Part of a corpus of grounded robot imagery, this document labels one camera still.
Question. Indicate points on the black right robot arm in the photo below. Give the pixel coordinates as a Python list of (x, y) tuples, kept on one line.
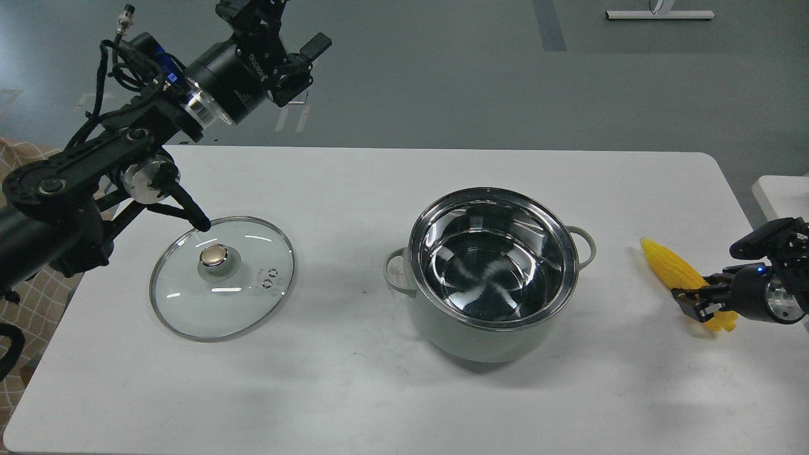
[(769, 285)]

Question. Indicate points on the grey steel cooking pot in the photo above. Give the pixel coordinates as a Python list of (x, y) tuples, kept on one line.
[(485, 271)]

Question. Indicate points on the white desk base bar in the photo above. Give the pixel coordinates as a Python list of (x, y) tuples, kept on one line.
[(672, 14)]

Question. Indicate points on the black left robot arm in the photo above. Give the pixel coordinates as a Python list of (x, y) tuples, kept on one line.
[(66, 210)]

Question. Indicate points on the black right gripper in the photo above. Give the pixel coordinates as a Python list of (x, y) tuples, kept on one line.
[(773, 288)]

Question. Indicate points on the beige checkered cloth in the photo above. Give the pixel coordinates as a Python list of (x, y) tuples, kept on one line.
[(42, 299)]

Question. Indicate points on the yellow toy corn cob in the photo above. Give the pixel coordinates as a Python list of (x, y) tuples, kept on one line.
[(675, 273)]

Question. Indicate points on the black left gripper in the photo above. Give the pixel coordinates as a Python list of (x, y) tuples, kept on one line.
[(232, 71)]

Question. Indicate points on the glass pot lid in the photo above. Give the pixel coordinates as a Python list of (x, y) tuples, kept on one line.
[(215, 285)]

